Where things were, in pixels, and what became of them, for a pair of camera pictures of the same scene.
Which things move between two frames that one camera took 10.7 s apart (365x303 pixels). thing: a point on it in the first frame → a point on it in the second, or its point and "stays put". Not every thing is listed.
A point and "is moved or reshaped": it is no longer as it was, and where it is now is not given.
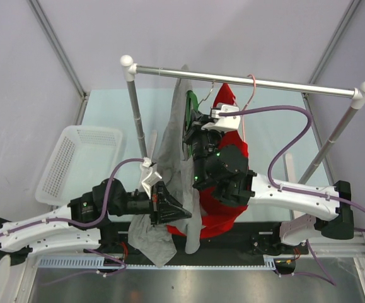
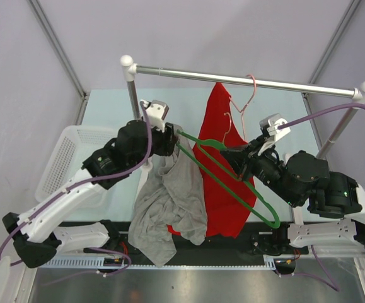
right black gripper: [198, 120] → [244, 160]
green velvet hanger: [190, 95] is moved or reshaped
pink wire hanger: [246, 105] stays put
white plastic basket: [82, 156] stays put
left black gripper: [164, 206] → [167, 139]
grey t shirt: [152, 242] is moved or reshaped
